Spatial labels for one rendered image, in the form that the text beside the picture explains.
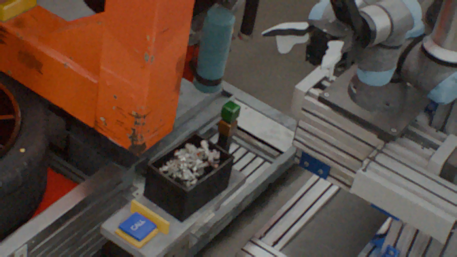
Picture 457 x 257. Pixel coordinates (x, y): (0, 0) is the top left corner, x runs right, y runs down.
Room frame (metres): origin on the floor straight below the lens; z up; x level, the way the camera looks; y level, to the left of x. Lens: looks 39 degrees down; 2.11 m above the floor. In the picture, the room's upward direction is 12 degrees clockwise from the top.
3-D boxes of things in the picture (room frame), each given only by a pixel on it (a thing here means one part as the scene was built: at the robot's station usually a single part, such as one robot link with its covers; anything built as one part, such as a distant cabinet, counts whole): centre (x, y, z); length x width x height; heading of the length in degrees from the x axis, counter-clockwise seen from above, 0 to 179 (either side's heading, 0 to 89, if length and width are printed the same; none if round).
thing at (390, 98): (1.85, -0.35, 0.87); 0.15 x 0.15 x 0.10
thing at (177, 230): (1.72, 0.09, 0.44); 0.43 x 0.17 x 0.03; 152
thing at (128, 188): (2.19, 0.40, 0.26); 0.42 x 0.18 x 0.35; 62
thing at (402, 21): (1.56, -0.28, 1.21); 0.11 x 0.08 x 0.09; 139
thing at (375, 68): (1.57, -0.27, 1.11); 0.11 x 0.08 x 0.11; 49
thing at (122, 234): (1.57, 0.17, 0.46); 0.08 x 0.08 x 0.01; 62
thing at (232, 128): (1.89, 0.00, 0.59); 0.04 x 0.04 x 0.04; 62
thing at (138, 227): (1.57, 0.17, 0.47); 0.07 x 0.07 x 0.02; 62
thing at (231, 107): (1.89, 0.00, 0.64); 0.04 x 0.04 x 0.04; 62
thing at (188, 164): (1.75, 0.07, 0.51); 0.20 x 0.14 x 0.13; 149
